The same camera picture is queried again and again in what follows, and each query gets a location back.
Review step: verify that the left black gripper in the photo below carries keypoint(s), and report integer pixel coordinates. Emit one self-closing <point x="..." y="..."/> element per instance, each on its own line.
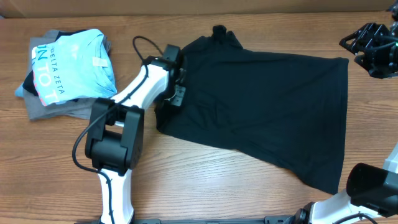
<point x="176" y="99"/>

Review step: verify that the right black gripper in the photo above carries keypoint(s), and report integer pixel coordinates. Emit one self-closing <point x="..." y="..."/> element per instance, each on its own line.
<point x="370" y="35"/>

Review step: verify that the black t-shirt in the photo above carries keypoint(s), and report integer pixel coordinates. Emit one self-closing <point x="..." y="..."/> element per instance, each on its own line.
<point x="285" y="109"/>

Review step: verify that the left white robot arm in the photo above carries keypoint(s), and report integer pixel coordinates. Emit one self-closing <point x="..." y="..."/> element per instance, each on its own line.
<point x="114" y="136"/>

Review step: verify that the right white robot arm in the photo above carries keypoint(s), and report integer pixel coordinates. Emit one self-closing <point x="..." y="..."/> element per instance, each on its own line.
<point x="370" y="192"/>

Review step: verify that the light blue folded t-shirt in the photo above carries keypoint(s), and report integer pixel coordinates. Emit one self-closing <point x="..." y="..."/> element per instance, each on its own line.
<point x="73" y="67"/>

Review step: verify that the grey folded t-shirt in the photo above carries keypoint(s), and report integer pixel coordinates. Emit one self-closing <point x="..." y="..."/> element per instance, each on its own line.
<point x="80" y="108"/>

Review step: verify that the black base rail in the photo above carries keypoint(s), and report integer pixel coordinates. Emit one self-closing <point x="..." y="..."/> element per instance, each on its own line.
<point x="214" y="221"/>

